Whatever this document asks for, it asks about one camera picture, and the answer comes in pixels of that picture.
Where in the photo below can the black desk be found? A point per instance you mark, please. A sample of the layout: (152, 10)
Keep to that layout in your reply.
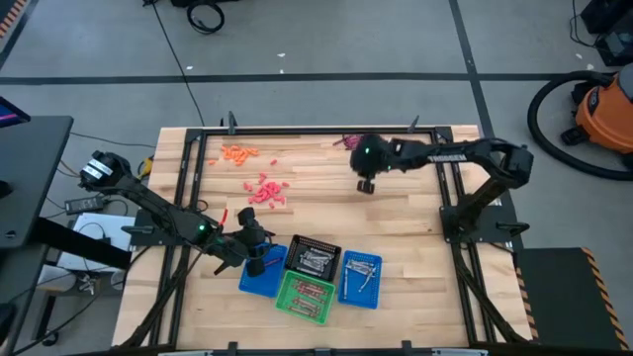
(29, 178)

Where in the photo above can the blue plastic basket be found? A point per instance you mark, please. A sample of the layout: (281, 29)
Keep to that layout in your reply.
(257, 284)
(358, 299)

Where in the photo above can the black desk foot bar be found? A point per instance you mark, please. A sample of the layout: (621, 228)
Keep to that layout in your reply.
(79, 242)

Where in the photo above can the white crayon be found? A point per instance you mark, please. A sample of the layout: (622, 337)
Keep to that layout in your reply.
(367, 283)
(361, 270)
(358, 263)
(344, 286)
(366, 266)

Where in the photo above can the red orange stick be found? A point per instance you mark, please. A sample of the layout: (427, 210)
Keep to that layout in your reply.
(224, 216)

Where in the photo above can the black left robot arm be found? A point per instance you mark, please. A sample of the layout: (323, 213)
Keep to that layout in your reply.
(148, 203)

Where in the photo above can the laptop screen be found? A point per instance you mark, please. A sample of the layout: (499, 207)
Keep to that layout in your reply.
(10, 113)

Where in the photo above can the white flat box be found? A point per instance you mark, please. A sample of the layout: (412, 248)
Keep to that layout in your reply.
(111, 228)

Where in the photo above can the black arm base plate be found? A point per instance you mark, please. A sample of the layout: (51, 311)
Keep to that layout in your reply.
(489, 220)
(131, 230)

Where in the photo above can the black mat yellow-striped edge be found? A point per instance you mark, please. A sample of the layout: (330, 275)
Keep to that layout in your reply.
(564, 296)

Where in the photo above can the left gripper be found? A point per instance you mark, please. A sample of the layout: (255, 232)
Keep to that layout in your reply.
(242, 242)

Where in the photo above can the black power adapter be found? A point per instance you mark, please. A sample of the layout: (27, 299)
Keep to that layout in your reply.
(84, 204)

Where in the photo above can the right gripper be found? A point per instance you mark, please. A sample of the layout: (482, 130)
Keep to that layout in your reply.
(371, 153)

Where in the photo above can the black frame bracket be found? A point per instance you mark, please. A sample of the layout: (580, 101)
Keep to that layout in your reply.
(413, 123)
(231, 122)
(232, 347)
(406, 347)

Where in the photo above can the black computer tower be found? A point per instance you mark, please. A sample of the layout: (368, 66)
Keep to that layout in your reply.
(613, 34)

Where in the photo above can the black plastic basket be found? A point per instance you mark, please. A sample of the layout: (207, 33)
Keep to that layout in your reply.
(291, 259)

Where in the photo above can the bunch of keys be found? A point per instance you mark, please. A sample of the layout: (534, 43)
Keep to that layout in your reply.
(88, 284)

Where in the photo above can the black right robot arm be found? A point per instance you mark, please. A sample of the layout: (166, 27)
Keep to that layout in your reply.
(475, 153)

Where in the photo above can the green plastic basket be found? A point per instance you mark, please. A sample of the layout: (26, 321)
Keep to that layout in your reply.
(284, 301)

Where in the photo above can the orange shop vacuum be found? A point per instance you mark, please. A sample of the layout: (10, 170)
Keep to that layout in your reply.
(530, 121)
(605, 116)

